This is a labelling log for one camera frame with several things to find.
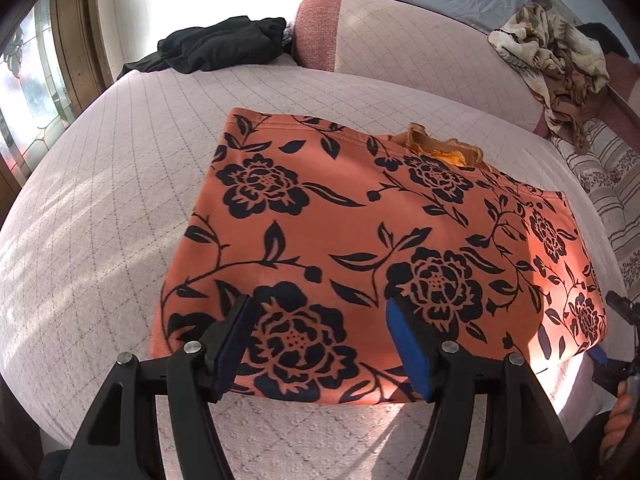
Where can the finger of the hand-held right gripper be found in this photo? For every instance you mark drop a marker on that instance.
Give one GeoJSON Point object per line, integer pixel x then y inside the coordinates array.
{"type": "Point", "coordinates": [620, 305]}

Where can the pink quilted bolster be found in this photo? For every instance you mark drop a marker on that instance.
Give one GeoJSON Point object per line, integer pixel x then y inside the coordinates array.
{"type": "Point", "coordinates": [410, 55]}

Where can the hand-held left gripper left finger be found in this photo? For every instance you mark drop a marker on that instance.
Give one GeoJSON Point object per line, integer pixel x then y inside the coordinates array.
{"type": "Point", "coordinates": [235, 350]}

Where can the brown floral blanket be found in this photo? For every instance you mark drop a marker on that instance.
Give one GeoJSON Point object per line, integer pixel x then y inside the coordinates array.
{"type": "Point", "coordinates": [555, 55]}

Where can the orange floral shirt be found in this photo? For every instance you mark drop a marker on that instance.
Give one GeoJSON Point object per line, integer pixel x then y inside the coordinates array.
{"type": "Point", "coordinates": [375, 240]}

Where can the person's right hand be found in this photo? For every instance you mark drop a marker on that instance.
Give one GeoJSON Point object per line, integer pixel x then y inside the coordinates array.
{"type": "Point", "coordinates": [620, 425]}

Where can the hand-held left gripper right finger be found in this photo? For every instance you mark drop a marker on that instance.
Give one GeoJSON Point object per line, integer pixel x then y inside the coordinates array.
{"type": "Point", "coordinates": [410, 350]}

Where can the stained glass window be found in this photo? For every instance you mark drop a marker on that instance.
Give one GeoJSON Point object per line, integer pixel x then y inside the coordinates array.
{"type": "Point", "coordinates": [30, 85]}

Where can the wooden window frame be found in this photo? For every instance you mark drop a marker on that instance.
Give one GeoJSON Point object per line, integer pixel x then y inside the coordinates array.
{"type": "Point", "coordinates": [80, 35]}

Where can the pink quilted bed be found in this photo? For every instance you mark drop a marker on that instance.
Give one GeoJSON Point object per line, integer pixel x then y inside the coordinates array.
{"type": "Point", "coordinates": [100, 210]}

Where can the striped floral cushion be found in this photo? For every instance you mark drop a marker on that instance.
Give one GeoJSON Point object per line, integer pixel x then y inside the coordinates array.
{"type": "Point", "coordinates": [610, 180]}

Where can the black cloth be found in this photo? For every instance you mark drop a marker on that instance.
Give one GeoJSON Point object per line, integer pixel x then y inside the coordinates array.
{"type": "Point", "coordinates": [220, 45]}

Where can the black garment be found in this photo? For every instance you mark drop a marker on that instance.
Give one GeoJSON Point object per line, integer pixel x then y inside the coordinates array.
{"type": "Point", "coordinates": [605, 40]}

